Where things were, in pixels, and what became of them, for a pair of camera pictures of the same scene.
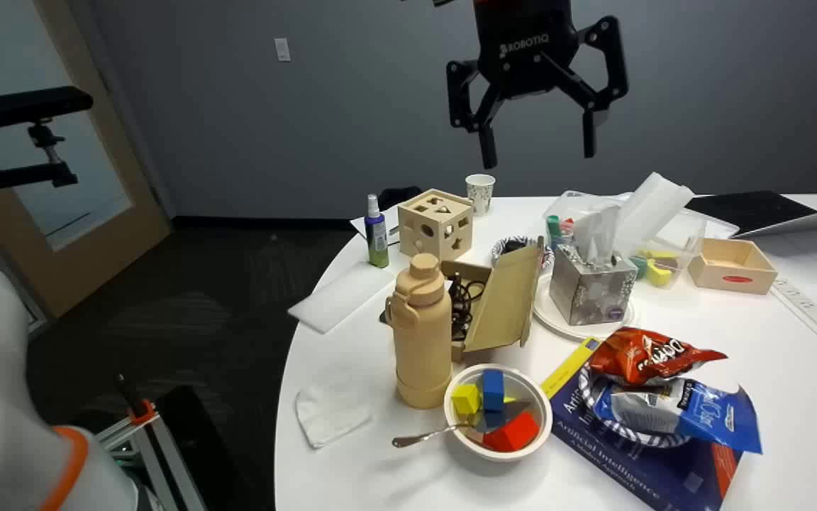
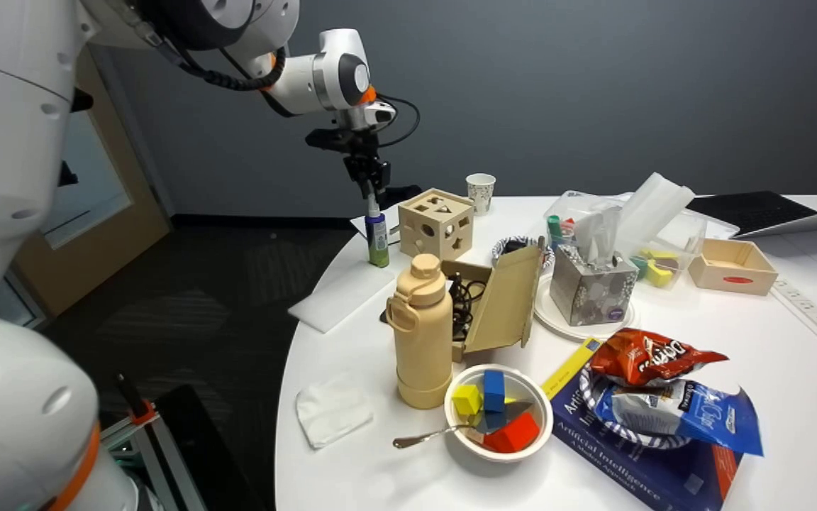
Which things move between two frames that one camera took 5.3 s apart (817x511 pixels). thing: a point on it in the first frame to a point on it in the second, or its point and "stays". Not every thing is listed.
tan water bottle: x=419 y=336 stays
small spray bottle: x=374 y=234 stays
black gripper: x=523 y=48 to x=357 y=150
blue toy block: x=490 y=390 stays
